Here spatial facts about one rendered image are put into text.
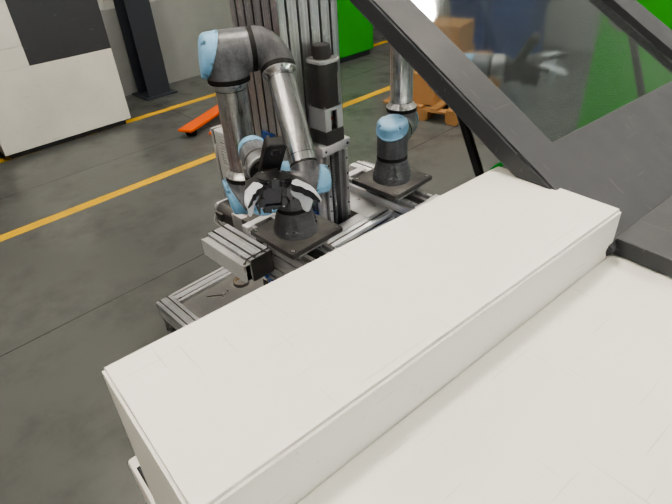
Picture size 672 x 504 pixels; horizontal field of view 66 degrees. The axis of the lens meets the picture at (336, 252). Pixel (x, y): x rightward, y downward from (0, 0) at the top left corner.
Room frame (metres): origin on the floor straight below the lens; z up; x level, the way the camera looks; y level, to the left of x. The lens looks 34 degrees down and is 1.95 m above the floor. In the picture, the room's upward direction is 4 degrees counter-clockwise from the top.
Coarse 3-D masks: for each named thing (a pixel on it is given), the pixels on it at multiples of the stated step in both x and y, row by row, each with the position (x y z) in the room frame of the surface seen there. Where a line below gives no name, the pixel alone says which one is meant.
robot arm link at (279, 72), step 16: (256, 32) 1.44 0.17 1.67; (272, 32) 1.47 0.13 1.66; (272, 48) 1.43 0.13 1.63; (288, 48) 1.47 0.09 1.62; (272, 64) 1.41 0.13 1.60; (288, 64) 1.41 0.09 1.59; (272, 80) 1.39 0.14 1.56; (288, 80) 1.39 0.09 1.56; (272, 96) 1.38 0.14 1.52; (288, 96) 1.36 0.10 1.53; (288, 112) 1.33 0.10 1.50; (304, 112) 1.36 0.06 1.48; (288, 128) 1.30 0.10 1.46; (304, 128) 1.31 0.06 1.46; (288, 144) 1.28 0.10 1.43; (304, 144) 1.27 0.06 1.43; (288, 160) 1.27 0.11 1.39; (304, 160) 1.24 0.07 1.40; (304, 176) 1.21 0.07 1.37; (320, 176) 1.21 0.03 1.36; (320, 192) 1.22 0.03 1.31
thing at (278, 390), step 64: (448, 192) 0.74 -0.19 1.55; (512, 192) 0.72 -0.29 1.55; (384, 256) 0.57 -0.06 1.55; (448, 256) 0.56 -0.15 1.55; (512, 256) 0.55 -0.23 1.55; (576, 256) 0.58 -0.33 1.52; (256, 320) 0.46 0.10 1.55; (320, 320) 0.45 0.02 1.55; (384, 320) 0.44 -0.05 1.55; (448, 320) 0.44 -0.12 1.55; (512, 320) 0.49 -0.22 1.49; (128, 384) 0.37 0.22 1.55; (192, 384) 0.37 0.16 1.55; (256, 384) 0.36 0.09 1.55; (320, 384) 0.36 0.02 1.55; (384, 384) 0.35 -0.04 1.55; (192, 448) 0.29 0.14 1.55; (256, 448) 0.29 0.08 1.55; (320, 448) 0.30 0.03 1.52
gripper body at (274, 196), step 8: (256, 160) 1.10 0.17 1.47; (256, 168) 1.09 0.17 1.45; (272, 168) 1.05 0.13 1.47; (264, 176) 1.01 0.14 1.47; (272, 176) 1.01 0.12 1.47; (280, 176) 1.02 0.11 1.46; (288, 176) 1.02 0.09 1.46; (264, 184) 1.00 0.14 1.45; (272, 184) 1.00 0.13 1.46; (280, 184) 1.00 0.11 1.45; (288, 184) 1.01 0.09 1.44; (264, 192) 0.99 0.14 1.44; (272, 192) 1.00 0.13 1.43; (280, 192) 1.01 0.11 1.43; (264, 200) 0.99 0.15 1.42; (272, 200) 1.00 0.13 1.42; (280, 200) 1.00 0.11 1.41; (288, 200) 1.02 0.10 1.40; (264, 208) 0.99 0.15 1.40; (272, 208) 1.00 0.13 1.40; (288, 208) 1.01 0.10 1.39
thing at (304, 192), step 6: (294, 180) 1.01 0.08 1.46; (294, 186) 0.99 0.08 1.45; (300, 186) 0.98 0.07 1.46; (306, 186) 0.98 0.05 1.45; (294, 192) 1.00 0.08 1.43; (300, 192) 0.98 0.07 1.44; (306, 192) 0.97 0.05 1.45; (312, 192) 0.95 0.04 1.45; (300, 198) 0.99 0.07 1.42; (306, 198) 0.98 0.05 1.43; (312, 198) 0.95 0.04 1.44; (318, 198) 0.94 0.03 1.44; (306, 204) 0.98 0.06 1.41; (306, 210) 0.98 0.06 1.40
